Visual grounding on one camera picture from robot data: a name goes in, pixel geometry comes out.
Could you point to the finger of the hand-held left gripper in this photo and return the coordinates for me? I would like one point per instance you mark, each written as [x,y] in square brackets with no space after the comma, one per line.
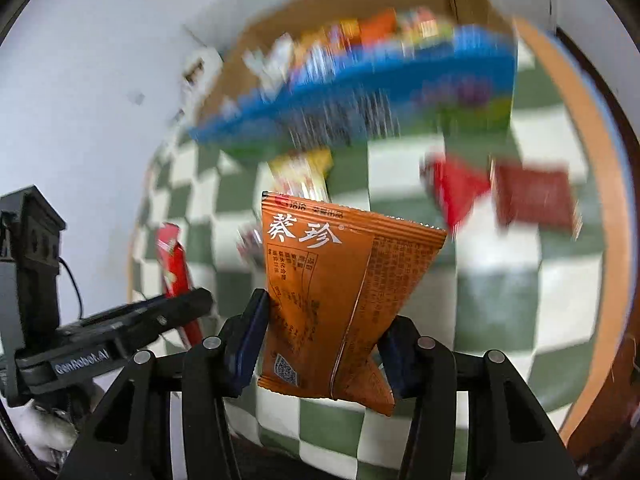
[175,307]

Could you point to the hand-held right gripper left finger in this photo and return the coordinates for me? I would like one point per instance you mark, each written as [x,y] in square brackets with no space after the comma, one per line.
[250,345]

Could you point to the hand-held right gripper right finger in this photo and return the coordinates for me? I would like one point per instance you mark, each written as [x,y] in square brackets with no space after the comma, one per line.
[400,360]

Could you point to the orange snack packet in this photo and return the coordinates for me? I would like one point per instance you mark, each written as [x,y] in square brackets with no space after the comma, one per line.
[325,310]
[377,25]

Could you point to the white red snack packet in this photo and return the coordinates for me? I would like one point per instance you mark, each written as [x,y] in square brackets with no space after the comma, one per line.
[272,62]

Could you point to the large yellow noodle packet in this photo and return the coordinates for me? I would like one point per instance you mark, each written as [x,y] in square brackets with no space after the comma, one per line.
[320,50]

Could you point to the cardboard box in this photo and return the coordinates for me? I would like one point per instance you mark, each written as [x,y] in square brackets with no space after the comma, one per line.
[450,55]

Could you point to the colourful candy bag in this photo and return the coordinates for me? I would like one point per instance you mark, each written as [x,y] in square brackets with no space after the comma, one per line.
[422,22]

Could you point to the long red snack packet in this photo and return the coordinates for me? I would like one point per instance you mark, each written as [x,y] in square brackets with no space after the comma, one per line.
[172,260]

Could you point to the small white red packet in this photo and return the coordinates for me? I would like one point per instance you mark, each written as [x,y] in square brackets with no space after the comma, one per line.
[250,245]

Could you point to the green white checkered mat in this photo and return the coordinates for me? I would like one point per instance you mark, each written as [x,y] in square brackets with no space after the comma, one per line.
[500,285]

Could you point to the white fuzzy cloth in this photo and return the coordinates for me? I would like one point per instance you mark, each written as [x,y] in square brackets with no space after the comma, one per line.
[45,427]

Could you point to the small red snack packet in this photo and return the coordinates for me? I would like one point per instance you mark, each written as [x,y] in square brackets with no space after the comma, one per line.
[457,190]

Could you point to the yellow panda snack packet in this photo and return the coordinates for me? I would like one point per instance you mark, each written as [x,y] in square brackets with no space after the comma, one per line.
[300,172]

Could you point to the brown snack packet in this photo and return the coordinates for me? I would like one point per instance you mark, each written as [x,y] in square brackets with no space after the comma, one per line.
[535,195]

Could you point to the bear print pillow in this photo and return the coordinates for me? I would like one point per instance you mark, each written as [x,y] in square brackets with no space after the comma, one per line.
[197,67]

